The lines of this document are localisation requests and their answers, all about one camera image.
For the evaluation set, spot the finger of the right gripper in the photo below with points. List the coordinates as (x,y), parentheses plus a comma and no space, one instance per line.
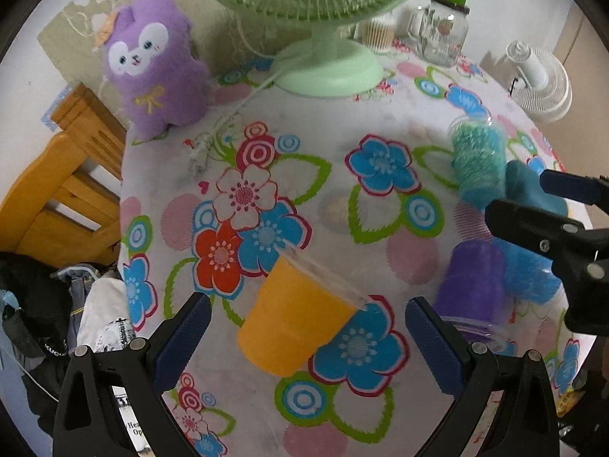
(585,189)
(553,236)

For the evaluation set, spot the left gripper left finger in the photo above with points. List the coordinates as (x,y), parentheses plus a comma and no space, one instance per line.
(153,366)

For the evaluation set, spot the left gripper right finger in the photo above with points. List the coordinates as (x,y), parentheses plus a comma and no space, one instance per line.
(458,370)

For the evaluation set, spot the orange plastic cup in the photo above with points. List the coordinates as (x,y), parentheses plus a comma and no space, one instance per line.
(300,307)

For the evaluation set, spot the blue plastic cup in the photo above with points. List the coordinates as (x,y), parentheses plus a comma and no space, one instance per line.
(527,275)

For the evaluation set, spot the purple plastic cup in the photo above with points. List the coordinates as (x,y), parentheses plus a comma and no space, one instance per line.
(472,294)

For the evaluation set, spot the teal glitter cup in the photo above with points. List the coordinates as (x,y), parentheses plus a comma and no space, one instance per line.
(479,159)

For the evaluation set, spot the white printed cloth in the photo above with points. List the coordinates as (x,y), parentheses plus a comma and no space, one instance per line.
(105,322)

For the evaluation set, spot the black bag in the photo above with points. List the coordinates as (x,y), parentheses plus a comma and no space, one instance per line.
(41,309)

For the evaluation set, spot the orange wooden chair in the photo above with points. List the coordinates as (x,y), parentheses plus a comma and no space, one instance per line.
(55,212)

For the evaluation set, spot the glass mason jar mug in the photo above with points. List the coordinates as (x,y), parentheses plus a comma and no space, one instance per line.
(439,31)

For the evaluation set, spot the floral tablecloth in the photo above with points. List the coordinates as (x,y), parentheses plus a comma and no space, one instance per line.
(364,186)

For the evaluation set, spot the cotton swab container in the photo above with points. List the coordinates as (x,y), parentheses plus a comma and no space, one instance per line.
(378,33)

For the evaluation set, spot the purple plush toy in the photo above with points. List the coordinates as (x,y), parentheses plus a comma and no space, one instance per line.
(148,57)

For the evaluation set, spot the green desk fan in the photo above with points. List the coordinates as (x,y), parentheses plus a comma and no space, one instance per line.
(324,65)

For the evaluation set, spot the green cartoon wall mat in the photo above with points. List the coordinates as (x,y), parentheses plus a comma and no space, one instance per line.
(218,36)

